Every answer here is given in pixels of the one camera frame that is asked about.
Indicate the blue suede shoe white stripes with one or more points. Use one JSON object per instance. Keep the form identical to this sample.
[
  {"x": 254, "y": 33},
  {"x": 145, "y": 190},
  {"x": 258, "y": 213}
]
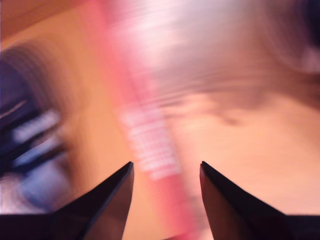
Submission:
[{"x": 32, "y": 150}]

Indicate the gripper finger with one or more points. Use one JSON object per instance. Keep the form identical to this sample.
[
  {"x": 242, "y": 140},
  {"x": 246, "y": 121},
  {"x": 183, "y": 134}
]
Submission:
[
  {"x": 225, "y": 207},
  {"x": 107, "y": 207}
]

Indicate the red cardboard shoebox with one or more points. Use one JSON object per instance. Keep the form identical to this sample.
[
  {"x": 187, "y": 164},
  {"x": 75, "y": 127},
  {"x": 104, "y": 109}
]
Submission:
[{"x": 155, "y": 140}]

